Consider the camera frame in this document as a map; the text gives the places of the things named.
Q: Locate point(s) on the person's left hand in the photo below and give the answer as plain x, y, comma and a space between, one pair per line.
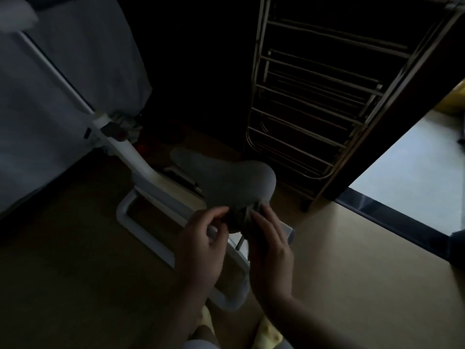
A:
201, 254

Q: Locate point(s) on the person's right hand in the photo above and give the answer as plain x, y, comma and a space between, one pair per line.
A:
272, 265

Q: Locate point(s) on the grey cleaning cloth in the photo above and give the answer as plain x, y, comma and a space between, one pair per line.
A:
239, 218

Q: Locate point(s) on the grey bike saddle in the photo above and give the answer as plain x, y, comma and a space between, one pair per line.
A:
232, 178

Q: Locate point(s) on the white exercise bike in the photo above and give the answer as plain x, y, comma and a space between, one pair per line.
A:
145, 178

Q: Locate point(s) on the person's right forearm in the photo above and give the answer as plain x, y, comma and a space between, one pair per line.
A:
308, 327

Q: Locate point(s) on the person's white shorts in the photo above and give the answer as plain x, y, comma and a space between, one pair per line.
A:
199, 345

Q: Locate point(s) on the pale yellow slipper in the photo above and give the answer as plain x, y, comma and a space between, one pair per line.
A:
267, 334
207, 319

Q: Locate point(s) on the dark stone door threshold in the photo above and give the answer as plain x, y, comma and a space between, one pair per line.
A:
392, 218

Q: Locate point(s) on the metal drying rack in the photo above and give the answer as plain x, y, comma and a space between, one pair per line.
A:
312, 87

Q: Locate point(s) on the white hanging sheet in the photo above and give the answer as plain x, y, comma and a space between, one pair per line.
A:
43, 123

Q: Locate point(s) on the dark wooden door frame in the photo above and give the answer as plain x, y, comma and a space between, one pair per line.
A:
381, 130

